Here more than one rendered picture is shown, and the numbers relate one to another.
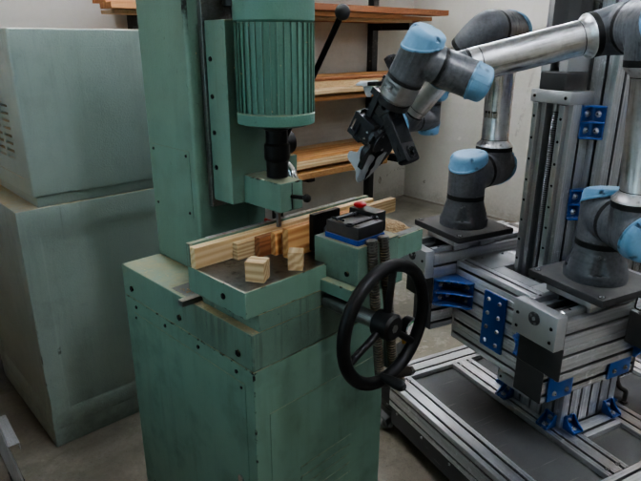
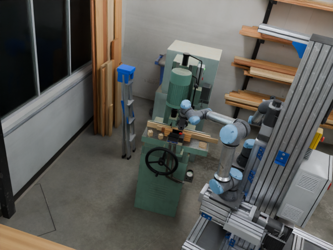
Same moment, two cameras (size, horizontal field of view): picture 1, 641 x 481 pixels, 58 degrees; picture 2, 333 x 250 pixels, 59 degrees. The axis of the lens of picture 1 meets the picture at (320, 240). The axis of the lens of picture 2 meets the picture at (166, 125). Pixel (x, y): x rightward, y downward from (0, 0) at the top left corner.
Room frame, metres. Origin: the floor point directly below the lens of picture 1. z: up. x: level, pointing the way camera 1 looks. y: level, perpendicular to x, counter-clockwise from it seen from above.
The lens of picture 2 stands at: (-0.17, -1.66, 2.36)
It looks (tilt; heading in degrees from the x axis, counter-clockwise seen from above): 31 degrees down; 51
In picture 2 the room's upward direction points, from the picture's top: 10 degrees clockwise
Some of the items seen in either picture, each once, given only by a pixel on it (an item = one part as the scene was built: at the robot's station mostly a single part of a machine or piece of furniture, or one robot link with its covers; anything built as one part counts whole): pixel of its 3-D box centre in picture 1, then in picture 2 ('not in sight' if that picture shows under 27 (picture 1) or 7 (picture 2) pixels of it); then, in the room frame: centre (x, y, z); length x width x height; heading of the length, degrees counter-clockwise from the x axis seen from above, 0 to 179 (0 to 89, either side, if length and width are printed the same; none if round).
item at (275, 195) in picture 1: (273, 194); (173, 119); (1.34, 0.11, 1.03); 0.14 x 0.07 x 0.09; 45
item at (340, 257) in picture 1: (356, 253); (174, 144); (1.24, -0.08, 0.92); 0.15 x 0.13 x 0.09; 135
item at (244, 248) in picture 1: (323, 224); (187, 134); (1.44, -0.01, 0.92); 0.58 x 0.02 x 0.04; 135
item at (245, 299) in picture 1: (329, 261); (175, 143); (1.30, -0.02, 0.87); 0.61 x 0.30 x 0.06; 135
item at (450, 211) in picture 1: (464, 208); (246, 157); (1.78, -0.46, 0.87); 0.15 x 0.15 x 0.10
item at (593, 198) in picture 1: (607, 213); (232, 178); (1.33, -0.69, 0.98); 0.13 x 0.12 x 0.14; 2
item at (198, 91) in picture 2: not in sight; (195, 95); (1.59, 0.14, 1.23); 0.09 x 0.08 x 0.15; 45
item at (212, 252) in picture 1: (294, 228); (178, 130); (1.39, 0.07, 0.93); 0.60 x 0.02 x 0.05; 135
